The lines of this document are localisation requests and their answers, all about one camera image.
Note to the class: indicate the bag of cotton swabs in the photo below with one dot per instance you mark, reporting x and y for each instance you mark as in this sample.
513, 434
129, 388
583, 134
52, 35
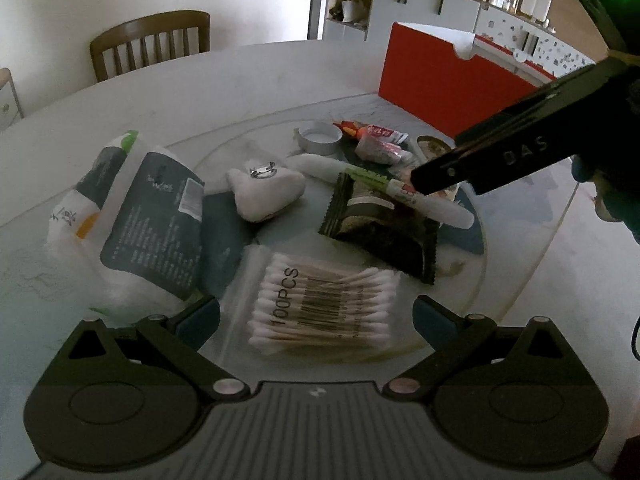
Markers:
315, 305

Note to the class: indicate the person's right hand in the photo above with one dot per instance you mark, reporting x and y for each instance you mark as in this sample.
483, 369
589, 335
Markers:
612, 195

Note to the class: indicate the silver tape roll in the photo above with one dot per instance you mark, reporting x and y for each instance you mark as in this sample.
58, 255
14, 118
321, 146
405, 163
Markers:
320, 137

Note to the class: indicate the wooden slat-back chair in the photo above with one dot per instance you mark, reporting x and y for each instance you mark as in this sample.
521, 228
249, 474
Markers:
150, 42

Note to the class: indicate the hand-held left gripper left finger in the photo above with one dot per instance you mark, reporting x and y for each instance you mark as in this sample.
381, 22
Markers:
199, 317

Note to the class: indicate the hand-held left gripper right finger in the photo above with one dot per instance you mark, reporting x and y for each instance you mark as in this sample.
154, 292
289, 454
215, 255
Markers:
431, 319

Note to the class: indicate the small open tin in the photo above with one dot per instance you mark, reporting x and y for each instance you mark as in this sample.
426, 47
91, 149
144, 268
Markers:
434, 146

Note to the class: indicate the white marker pen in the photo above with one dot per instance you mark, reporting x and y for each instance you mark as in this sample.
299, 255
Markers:
350, 172

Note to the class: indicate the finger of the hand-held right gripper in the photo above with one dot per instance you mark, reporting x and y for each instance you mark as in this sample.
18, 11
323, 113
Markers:
520, 147

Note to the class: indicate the white speckled cabinet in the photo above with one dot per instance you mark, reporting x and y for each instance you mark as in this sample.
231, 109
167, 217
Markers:
425, 7

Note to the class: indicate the red and white cardboard box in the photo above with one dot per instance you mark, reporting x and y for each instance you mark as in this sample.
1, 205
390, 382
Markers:
450, 90

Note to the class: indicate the white tooth plush with pin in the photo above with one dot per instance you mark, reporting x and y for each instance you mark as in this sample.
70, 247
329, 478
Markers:
267, 192

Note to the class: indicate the white tissue packet dark label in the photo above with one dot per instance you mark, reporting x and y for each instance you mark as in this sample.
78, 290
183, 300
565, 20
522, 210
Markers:
145, 220

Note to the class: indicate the dark green snack packet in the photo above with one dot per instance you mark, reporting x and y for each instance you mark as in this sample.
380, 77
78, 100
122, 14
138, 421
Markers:
380, 230

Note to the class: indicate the pink and white tube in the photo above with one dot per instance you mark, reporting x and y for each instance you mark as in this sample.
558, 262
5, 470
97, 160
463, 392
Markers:
382, 151

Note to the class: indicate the small red tube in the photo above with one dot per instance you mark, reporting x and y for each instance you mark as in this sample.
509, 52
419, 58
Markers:
350, 127

